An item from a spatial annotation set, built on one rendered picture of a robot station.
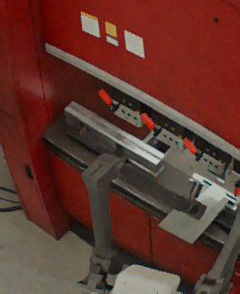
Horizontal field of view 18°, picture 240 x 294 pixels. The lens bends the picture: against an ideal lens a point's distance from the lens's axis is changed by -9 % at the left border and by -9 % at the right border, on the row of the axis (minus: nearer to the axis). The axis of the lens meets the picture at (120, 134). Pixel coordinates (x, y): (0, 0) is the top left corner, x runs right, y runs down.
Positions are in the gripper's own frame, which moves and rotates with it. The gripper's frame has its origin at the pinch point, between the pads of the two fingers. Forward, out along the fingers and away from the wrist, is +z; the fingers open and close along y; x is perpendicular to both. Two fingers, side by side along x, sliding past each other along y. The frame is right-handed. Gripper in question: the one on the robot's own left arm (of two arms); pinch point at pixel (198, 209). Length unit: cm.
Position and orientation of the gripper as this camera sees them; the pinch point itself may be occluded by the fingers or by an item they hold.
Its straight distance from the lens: 305.9
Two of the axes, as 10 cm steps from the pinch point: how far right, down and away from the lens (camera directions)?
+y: -7.8, -4.5, 4.3
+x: -4.9, 8.7, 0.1
